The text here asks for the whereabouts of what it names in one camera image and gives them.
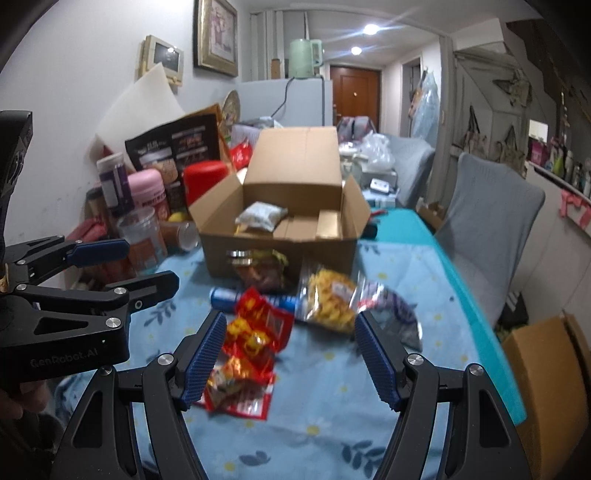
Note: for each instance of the white plastic bag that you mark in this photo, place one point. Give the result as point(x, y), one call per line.
point(377, 152)

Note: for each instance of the brown wooden door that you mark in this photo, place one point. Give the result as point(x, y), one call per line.
point(355, 97)

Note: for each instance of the large gold picture frame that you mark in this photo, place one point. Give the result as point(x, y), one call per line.
point(217, 32)

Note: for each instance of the silver foil packet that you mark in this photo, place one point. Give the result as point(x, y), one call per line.
point(395, 314)

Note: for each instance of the round ceiling light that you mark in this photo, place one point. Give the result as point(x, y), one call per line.
point(355, 50)
point(369, 28)

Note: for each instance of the brown jar with clear lid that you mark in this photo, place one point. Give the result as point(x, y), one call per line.
point(178, 235)

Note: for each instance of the pink canister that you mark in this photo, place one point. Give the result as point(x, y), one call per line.
point(147, 191)

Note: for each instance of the red snack packet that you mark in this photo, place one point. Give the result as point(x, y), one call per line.
point(258, 318)
point(240, 387)

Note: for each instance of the white snack packet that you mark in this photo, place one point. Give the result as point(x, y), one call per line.
point(261, 214)

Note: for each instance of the purple jar with white lid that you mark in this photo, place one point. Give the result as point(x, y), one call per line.
point(113, 180)

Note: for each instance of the row of bottles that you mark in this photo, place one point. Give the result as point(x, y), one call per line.
point(561, 159)

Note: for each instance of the white power strip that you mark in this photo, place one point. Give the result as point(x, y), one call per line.
point(381, 184)

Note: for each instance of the blue floral tablecloth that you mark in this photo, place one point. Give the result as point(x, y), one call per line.
point(323, 406)

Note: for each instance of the clear plastic jar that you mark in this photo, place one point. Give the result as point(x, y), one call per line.
point(141, 240)

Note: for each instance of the yellow waffle snack bag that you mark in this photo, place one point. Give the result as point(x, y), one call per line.
point(330, 297)

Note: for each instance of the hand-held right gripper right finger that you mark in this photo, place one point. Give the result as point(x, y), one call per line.
point(376, 364)

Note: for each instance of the yellow round object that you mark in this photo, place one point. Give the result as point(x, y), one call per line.
point(178, 217)

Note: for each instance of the reddish pink cloth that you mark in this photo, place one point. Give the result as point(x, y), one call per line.
point(87, 228)

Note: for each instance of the small cream picture frame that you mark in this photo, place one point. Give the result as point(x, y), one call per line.
point(164, 55)

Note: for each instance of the green brown snack packet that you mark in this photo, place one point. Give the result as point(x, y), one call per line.
point(263, 274)

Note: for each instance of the grey covered chair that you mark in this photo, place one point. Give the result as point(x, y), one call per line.
point(489, 217)

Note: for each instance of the white foam board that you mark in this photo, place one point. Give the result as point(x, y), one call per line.
point(143, 106)

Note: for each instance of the red plastic bag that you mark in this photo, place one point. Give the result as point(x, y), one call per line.
point(241, 154)

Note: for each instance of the brown cardboard box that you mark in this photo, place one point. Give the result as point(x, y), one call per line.
point(549, 378)

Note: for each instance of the blue white tube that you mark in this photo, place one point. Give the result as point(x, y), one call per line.
point(224, 296)

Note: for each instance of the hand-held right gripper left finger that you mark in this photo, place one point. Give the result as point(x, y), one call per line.
point(198, 364)

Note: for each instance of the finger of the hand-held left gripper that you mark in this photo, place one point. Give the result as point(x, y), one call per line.
point(147, 286)
point(101, 253)

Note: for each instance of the pink bow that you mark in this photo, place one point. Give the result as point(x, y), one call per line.
point(572, 203)

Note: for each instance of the red canister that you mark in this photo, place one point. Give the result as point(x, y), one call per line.
point(205, 180)

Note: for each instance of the hanging clear plastic bag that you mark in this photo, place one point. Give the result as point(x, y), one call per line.
point(425, 104)

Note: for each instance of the white fridge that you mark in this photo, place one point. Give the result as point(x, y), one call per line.
point(304, 101)

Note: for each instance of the large black snack bag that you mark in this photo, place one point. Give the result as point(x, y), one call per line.
point(175, 138)

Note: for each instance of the green electric kettle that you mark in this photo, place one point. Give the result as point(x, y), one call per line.
point(302, 57)

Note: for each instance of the grey covered sofa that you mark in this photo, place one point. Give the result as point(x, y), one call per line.
point(411, 166)

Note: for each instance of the decorative plate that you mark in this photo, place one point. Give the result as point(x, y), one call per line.
point(230, 106)

